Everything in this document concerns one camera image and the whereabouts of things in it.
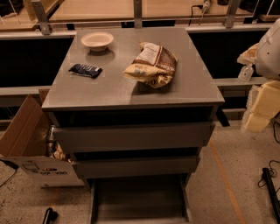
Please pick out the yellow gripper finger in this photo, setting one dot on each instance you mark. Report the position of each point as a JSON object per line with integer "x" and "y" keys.
{"x": 249, "y": 56}

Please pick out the brown chip bag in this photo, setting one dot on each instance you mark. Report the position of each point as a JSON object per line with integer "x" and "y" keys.
{"x": 154, "y": 66}

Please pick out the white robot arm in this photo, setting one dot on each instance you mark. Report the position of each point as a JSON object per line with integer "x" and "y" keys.
{"x": 263, "y": 57}

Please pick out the grey top drawer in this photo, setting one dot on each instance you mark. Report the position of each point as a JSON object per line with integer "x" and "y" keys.
{"x": 134, "y": 137}

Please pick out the grey drawer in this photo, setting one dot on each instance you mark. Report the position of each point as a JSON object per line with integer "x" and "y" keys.
{"x": 139, "y": 200}
{"x": 135, "y": 167}
{"x": 134, "y": 137}

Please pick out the grey drawer cabinet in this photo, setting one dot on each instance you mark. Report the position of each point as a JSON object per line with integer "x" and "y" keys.
{"x": 113, "y": 100}

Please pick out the grey bottom drawer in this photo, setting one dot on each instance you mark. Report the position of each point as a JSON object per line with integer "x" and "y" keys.
{"x": 139, "y": 200}

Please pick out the grey middle drawer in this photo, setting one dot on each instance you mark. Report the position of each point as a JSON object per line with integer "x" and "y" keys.
{"x": 135, "y": 167}

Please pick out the clear sanitizer bottle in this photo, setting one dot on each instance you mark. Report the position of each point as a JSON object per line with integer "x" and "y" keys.
{"x": 246, "y": 73}

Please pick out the white bowl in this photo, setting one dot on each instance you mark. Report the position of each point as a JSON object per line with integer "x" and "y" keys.
{"x": 97, "y": 41}

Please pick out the dark blue snack bar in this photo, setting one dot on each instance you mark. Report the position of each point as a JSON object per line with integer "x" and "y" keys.
{"x": 85, "y": 70}

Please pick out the crumpled wrapper in box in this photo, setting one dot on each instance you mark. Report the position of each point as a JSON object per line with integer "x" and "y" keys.
{"x": 59, "y": 154}

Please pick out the metal can in box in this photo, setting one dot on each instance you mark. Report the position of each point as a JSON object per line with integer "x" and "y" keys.
{"x": 50, "y": 141}

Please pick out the cardboard box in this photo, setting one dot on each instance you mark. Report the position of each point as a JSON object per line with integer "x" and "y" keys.
{"x": 24, "y": 144}

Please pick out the black object on floor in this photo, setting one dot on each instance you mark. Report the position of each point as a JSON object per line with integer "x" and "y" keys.
{"x": 50, "y": 216}

